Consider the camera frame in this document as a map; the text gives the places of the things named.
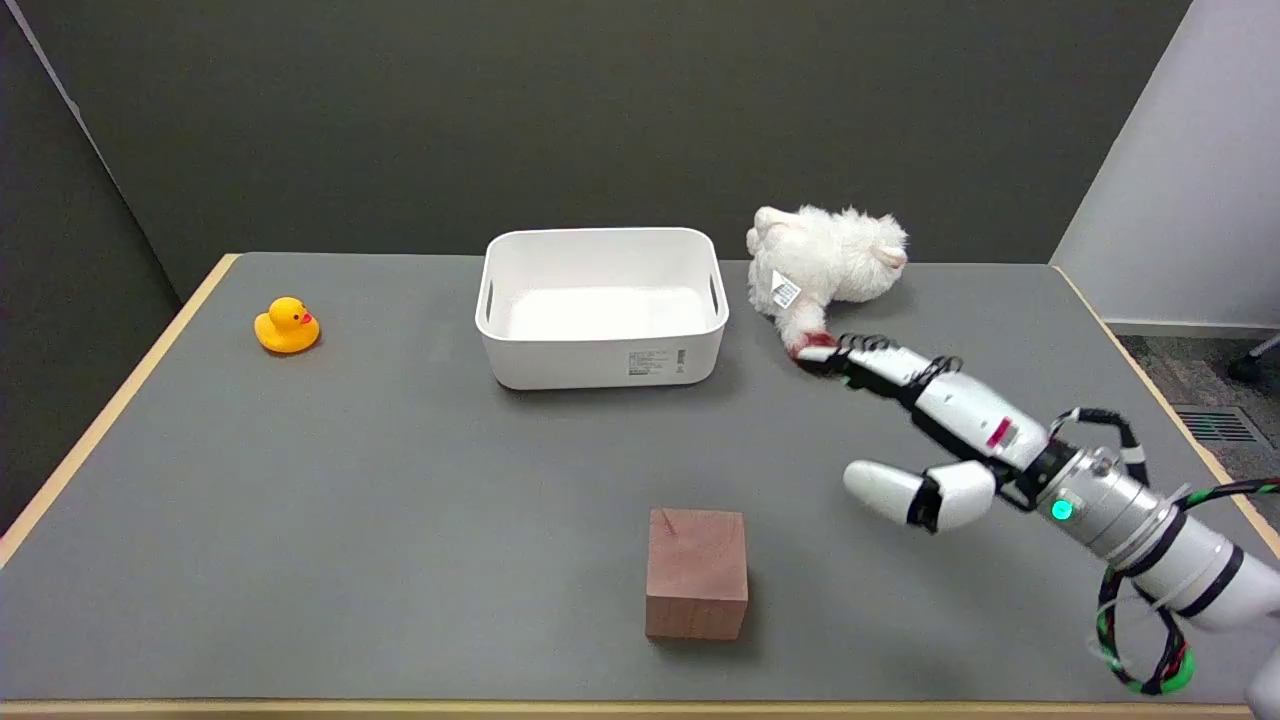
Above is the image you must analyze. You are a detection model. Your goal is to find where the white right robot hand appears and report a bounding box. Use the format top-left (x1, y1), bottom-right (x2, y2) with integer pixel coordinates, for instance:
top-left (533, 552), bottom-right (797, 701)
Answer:
top-left (797, 334), bottom-right (1072, 534)

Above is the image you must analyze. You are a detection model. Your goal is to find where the wooden cube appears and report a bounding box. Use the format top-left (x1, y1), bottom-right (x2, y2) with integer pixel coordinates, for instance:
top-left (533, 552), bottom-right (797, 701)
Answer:
top-left (645, 507), bottom-right (750, 642)

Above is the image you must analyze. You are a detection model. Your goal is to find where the white plush toy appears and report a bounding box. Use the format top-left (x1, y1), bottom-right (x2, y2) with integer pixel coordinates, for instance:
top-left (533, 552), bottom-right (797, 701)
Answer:
top-left (746, 205), bottom-right (910, 359)

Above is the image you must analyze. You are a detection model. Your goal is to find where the floor vent grille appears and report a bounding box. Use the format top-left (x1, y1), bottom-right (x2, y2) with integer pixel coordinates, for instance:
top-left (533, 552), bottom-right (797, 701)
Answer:
top-left (1172, 404), bottom-right (1271, 448)

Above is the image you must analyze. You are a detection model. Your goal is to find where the black chair caster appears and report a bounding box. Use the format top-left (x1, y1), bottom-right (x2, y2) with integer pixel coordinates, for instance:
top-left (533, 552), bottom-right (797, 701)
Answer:
top-left (1228, 335), bottom-right (1280, 384)

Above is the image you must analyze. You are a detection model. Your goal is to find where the white plastic bin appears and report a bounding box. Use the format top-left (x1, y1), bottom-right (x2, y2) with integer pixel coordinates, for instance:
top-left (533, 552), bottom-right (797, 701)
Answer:
top-left (475, 227), bottom-right (730, 392)

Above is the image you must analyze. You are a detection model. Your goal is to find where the yellow rubber duck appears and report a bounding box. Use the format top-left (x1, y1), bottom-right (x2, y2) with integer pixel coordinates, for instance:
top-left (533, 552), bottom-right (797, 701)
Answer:
top-left (253, 296), bottom-right (322, 355)

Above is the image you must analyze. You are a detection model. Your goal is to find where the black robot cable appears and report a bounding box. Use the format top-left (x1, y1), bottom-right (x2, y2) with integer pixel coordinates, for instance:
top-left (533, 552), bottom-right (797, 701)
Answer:
top-left (1050, 407), bottom-right (1280, 697)

